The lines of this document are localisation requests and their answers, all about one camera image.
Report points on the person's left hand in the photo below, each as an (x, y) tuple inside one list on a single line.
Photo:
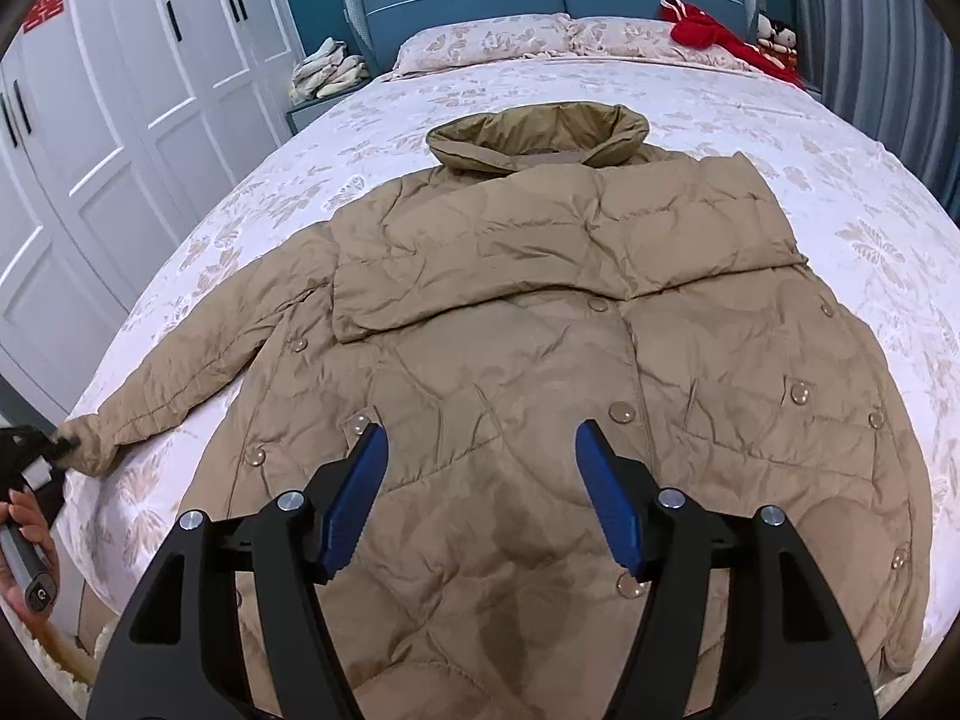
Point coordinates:
[(21, 516)]

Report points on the white wardrobe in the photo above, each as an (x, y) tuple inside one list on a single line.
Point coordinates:
[(150, 112)]

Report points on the tan puffer jacket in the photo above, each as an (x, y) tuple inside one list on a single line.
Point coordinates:
[(540, 300)]

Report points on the floral pillow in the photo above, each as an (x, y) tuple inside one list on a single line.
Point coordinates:
[(480, 41), (630, 37)]

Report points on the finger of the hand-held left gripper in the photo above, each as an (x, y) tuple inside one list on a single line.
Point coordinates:
[(64, 444)]

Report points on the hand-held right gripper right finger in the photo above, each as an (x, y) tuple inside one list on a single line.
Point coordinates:
[(606, 495)]

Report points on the stack of folded cloths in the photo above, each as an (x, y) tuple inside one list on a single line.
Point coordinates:
[(326, 71)]

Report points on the red paper decoration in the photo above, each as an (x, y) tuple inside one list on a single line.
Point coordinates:
[(41, 7)]

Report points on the white floral bedspread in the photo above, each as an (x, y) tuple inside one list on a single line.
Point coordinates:
[(847, 187)]

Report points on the blue nightstand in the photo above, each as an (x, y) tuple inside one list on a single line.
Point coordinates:
[(307, 116)]

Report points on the red garment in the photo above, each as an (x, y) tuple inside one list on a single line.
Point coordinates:
[(697, 30)]

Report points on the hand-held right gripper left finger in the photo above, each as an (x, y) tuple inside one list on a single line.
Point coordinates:
[(358, 495)]

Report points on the stuffed toy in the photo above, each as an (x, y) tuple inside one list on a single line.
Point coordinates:
[(776, 34)]

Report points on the grey curtain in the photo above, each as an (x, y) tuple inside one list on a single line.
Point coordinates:
[(877, 30)]

